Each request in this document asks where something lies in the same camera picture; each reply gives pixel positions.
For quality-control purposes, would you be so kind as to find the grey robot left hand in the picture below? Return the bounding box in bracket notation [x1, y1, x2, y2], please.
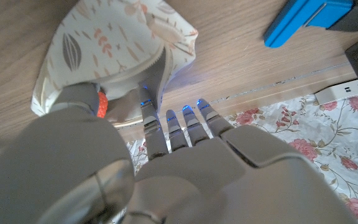
[0, 82, 358, 224]

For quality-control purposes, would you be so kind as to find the orange strawberry pen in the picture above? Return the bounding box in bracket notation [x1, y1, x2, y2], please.
[96, 91, 109, 119]

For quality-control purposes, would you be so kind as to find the cream floral pen bag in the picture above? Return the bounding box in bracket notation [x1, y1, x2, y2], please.
[30, 0, 199, 128]

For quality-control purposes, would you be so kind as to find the blue black block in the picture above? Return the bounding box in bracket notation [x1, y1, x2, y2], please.
[263, 0, 358, 49]

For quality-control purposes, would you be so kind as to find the floral backdrop cloth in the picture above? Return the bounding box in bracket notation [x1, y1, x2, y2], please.
[109, 93, 358, 224]

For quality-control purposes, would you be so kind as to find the white power strip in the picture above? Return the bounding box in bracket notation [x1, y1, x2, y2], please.
[314, 78, 358, 106]

